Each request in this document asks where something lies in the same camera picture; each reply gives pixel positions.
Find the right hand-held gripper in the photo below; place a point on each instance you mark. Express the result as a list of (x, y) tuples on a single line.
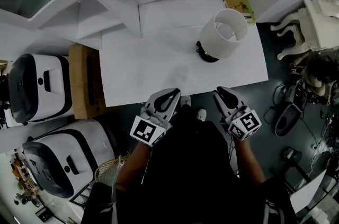
[(245, 125)]

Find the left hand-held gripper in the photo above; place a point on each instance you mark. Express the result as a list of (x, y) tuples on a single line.
[(144, 130)]

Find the white table lamp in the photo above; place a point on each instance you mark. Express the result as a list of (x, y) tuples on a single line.
[(225, 32)]

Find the person's left forearm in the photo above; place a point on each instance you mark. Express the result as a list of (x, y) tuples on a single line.
[(132, 167)]

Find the person's right forearm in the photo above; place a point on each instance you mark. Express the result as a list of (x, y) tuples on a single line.
[(247, 162)]

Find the white desk with drawers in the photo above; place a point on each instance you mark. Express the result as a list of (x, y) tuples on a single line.
[(148, 69)]

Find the person's left white shoe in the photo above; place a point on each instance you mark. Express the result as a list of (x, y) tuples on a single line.
[(185, 100)]

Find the person's white shoe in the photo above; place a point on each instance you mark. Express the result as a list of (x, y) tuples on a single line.
[(185, 100), (201, 114)]

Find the person's right white shoe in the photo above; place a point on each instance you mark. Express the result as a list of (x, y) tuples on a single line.
[(201, 114)]

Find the grey oval device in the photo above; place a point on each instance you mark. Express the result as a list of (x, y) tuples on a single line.
[(287, 119)]

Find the person's black clothing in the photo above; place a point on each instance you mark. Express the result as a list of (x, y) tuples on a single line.
[(190, 164)]

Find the black white patterned block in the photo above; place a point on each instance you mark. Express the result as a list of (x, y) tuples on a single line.
[(293, 71)]

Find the badminton racket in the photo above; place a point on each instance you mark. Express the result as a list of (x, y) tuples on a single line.
[(108, 168)]

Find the brown cardboard box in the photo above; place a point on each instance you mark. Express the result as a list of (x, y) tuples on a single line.
[(79, 80)]

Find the white black machine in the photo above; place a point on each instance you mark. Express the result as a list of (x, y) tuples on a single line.
[(53, 101), (79, 143)]

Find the green book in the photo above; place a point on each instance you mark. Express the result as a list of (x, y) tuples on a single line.
[(235, 1)]

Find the marble top black table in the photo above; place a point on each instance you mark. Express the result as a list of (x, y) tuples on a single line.
[(307, 191)]

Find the white ornate dressing table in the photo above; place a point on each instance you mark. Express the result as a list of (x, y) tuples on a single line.
[(315, 27)]

